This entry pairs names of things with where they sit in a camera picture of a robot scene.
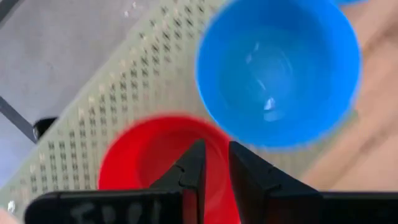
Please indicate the red plastic mini bowl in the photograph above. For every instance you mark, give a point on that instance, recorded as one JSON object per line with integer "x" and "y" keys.
{"x": 140, "y": 155}

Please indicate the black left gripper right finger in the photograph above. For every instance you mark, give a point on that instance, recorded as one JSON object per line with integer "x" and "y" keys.
{"x": 258, "y": 193}

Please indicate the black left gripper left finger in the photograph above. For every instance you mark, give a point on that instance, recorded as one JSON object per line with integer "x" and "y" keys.
{"x": 189, "y": 174}

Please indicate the green perforated metal shelf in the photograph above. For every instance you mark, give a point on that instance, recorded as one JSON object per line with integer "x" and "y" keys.
{"x": 93, "y": 109}

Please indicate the black aluminium frame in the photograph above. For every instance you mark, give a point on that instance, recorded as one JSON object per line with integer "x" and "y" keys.
{"x": 43, "y": 127}

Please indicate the blue plastic mini bowl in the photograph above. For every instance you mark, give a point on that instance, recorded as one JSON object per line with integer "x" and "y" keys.
{"x": 280, "y": 77}

